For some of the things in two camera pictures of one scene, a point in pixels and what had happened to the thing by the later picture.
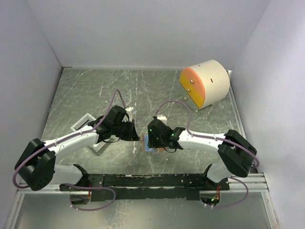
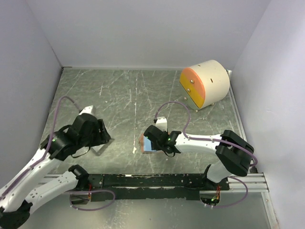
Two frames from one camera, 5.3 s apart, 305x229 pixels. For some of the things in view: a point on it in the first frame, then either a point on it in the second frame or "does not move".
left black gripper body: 124,130 → 90,140
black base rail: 162,186 does not move
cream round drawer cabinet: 204,85 does not move
